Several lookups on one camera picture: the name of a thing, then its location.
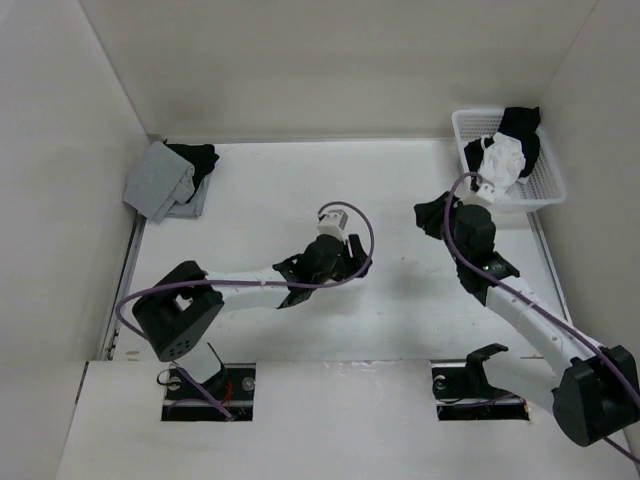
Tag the white plastic basket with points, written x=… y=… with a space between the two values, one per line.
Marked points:
x=544 y=186

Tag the white tank top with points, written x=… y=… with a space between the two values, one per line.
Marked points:
x=502 y=164

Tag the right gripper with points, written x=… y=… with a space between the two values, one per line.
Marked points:
x=429 y=214

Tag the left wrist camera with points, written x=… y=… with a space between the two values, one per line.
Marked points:
x=333 y=223

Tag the black folded tank top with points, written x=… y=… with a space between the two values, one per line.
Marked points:
x=203 y=157

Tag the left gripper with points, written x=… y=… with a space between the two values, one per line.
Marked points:
x=353 y=264

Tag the grey folded tank top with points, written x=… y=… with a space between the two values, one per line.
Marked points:
x=160 y=186

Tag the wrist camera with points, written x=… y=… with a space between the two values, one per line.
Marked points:
x=333 y=223
x=484 y=196

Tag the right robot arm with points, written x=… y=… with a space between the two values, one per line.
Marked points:
x=592 y=391

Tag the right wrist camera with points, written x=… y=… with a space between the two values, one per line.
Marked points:
x=484 y=196

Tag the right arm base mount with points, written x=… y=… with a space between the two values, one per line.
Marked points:
x=463 y=393

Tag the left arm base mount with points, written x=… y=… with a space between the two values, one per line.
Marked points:
x=233 y=386

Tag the black tank top in basket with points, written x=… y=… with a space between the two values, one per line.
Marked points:
x=519 y=123

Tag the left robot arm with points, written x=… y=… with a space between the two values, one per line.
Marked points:
x=175 y=314

